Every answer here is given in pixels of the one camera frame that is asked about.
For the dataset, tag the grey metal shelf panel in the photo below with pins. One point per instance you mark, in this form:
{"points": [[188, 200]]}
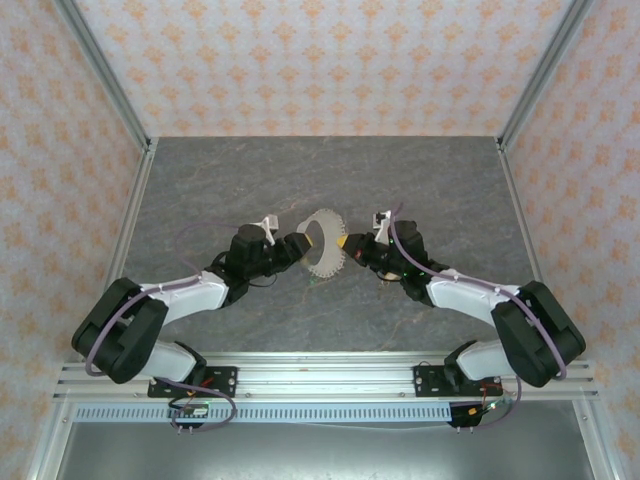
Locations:
{"points": [[320, 455]]}

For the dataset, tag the aluminium table side rail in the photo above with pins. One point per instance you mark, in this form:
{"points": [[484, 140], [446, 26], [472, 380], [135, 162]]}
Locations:
{"points": [[522, 225], [125, 225]]}

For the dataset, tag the wide aluminium base rail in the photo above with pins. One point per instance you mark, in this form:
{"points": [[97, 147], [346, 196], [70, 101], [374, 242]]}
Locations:
{"points": [[325, 380]]}

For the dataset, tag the aluminium frame leg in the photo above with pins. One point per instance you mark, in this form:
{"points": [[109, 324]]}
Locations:
{"points": [[595, 450], [50, 450]]}

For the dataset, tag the aluminium frame post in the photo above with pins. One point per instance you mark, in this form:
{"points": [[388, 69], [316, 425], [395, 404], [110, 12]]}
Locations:
{"points": [[541, 75], [106, 75]]}

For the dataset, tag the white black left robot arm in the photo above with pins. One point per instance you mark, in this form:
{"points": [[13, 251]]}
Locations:
{"points": [[190, 300]]}

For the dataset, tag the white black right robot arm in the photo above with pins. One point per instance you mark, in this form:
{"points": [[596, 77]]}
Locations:
{"points": [[465, 300]]}

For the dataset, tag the small green circuit board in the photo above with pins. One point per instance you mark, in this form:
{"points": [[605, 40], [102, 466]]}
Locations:
{"points": [[487, 406], [192, 411]]}

